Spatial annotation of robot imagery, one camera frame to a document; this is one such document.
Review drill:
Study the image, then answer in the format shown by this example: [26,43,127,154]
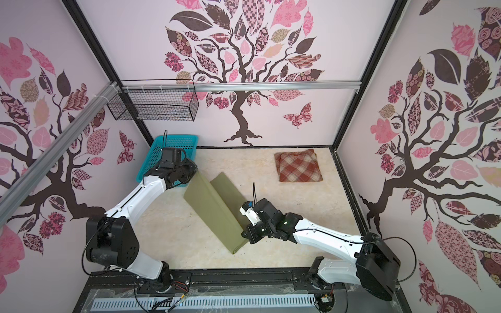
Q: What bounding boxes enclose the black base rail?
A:
[73,267,411,312]

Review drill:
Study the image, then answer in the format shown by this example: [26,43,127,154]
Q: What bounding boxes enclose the red plaid skirt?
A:
[274,149,323,183]

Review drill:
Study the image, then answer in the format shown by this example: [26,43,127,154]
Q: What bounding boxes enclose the aluminium rail left wall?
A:
[1,82,119,225]

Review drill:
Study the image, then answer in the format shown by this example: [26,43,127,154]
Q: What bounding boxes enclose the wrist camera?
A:
[239,198,280,226]
[160,147,187,167]

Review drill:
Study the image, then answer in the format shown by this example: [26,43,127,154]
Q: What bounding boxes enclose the black wire basket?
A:
[107,78,199,122]

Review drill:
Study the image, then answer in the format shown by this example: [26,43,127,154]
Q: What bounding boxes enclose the white slotted cable duct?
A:
[84,294,317,312]

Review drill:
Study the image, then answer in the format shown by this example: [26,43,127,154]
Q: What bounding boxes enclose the aluminium rail back wall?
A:
[121,80,361,92]

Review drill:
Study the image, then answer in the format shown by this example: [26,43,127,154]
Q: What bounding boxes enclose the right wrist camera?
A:
[239,198,280,226]

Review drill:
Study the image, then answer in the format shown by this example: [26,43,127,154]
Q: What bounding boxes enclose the aluminium rail wall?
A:
[1,82,119,225]
[121,80,361,92]

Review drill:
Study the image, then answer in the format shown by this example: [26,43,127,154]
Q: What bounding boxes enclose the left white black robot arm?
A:
[82,158,198,292]

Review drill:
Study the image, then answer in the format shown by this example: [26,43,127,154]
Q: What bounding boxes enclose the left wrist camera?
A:
[160,147,187,167]

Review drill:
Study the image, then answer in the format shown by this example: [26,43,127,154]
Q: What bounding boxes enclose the olive and white skirt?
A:
[184,172,249,254]

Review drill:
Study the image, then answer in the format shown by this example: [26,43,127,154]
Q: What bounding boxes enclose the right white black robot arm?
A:
[240,208,401,301]

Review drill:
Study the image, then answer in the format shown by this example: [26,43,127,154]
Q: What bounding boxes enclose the teal plastic basket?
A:
[136,134,198,183]

